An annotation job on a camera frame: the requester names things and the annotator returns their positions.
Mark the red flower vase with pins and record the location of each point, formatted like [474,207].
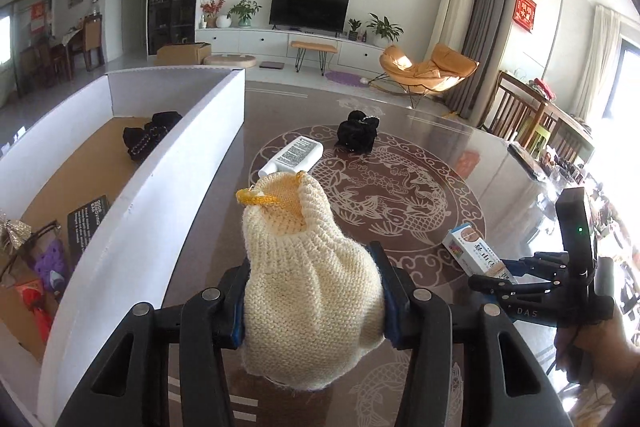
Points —
[210,10]

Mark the black odor removing bar box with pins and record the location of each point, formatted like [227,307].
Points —
[82,223]

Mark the small wooden bench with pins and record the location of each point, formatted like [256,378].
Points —
[323,51]

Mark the brown cardboard box on floor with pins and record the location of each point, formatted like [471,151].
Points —
[183,54]

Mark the wooden chair at right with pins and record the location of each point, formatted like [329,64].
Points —
[513,111]

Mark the white tv cabinet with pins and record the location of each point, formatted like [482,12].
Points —
[277,45]

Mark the blue white medicine box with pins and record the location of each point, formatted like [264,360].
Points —
[474,255]

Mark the white cardboard sorting box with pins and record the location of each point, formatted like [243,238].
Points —
[135,249]

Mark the black flat television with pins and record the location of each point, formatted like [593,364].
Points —
[325,15]

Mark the orange lounge chair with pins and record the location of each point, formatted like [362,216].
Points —
[438,74]

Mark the black velvet scrunchie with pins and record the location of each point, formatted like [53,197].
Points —
[358,132]

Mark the black scrunchie with chain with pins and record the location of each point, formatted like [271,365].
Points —
[140,142]

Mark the cream knitted pouch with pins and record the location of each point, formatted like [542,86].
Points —
[314,302]

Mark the dining table with chairs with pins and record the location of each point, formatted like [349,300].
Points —
[50,59]

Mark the green potted plant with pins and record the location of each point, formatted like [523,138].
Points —
[244,11]

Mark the silver sequin hair clip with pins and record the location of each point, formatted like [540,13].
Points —
[18,240]

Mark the red candy wrapper packet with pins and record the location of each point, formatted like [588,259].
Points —
[36,300]

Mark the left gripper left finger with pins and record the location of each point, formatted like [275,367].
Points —
[127,382]

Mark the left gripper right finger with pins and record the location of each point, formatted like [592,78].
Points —
[503,383]

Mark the person's right hand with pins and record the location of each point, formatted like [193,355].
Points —
[615,360]

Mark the purple mermaid toy wand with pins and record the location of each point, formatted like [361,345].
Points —
[52,268]

